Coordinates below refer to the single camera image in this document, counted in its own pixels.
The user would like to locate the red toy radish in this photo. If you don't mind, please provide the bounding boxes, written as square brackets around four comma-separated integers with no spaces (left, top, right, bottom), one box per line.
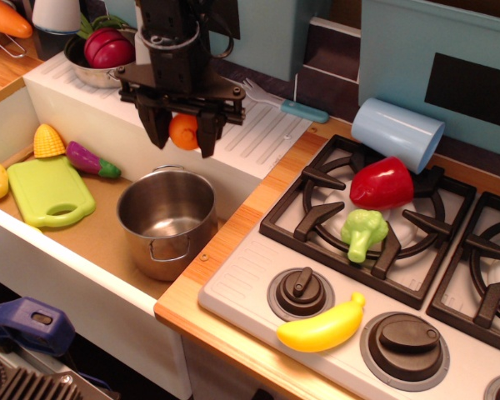
[83,27,136,69]

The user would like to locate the black burner grate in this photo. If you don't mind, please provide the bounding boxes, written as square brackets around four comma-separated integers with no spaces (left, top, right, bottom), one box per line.
[427,192,500,350]
[259,136,476,309]

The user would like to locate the blue clamp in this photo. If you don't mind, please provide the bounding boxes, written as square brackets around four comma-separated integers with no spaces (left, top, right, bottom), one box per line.
[0,297,76,357]

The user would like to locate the grey white toy faucet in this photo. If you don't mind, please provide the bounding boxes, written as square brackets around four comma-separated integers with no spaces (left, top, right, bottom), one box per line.
[134,31,151,65]

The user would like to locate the red toy bell pepper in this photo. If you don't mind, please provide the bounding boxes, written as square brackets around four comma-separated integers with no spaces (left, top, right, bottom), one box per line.
[349,157,414,211]

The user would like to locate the small steel bowl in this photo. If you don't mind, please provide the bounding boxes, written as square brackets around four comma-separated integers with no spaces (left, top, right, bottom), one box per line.
[64,29,135,88]

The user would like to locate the green toy broccoli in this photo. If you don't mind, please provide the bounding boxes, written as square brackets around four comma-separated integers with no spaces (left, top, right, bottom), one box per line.
[341,209,389,263]

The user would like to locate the small brown stove knob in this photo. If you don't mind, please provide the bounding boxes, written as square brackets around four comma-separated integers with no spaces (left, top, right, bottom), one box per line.
[267,267,335,322]

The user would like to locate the large orange toy carrot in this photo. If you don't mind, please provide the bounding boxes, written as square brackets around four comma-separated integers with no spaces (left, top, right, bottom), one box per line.
[0,1,33,38]

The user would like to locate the right black burner grate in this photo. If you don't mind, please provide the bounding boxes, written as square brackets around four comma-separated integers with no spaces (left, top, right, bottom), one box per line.
[427,192,500,350]

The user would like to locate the white fork blue handle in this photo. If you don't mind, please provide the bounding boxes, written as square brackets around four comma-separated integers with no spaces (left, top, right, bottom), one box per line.
[242,79,329,123]

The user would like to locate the yellow toy corn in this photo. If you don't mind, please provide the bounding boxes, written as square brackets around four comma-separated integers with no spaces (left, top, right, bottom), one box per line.
[33,123,66,158]

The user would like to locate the stainless steel pot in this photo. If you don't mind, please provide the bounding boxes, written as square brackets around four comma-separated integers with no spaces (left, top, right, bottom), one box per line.
[117,165,218,282]

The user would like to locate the yellow toy banana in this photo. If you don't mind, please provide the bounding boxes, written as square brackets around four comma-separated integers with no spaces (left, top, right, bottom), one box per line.
[276,292,366,353]

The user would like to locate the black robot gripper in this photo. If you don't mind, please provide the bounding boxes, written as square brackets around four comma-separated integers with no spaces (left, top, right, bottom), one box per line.
[115,22,245,158]

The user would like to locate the green toy cutting board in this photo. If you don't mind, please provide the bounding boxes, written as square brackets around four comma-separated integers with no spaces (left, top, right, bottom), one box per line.
[7,156,96,228]

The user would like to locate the white cup upside down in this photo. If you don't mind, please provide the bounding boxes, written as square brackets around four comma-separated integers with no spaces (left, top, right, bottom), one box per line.
[32,0,81,35]

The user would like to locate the large brown stove knob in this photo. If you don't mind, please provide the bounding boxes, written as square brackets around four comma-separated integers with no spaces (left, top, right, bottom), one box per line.
[359,312,450,393]

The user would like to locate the light blue plastic cup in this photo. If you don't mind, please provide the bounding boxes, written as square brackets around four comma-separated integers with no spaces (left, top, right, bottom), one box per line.
[352,98,446,174]

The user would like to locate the purple toy eggplant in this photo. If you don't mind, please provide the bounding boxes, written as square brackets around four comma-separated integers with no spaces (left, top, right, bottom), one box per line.
[66,141,121,178]

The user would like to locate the left black burner grate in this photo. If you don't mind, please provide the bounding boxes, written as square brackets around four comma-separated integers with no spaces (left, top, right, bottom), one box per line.
[259,136,476,309]

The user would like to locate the small orange toy carrot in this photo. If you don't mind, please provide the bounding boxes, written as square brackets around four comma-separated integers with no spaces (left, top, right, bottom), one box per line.
[168,113,198,150]

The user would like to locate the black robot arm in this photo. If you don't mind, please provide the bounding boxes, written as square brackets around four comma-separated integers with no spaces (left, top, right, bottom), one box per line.
[116,1,246,158]

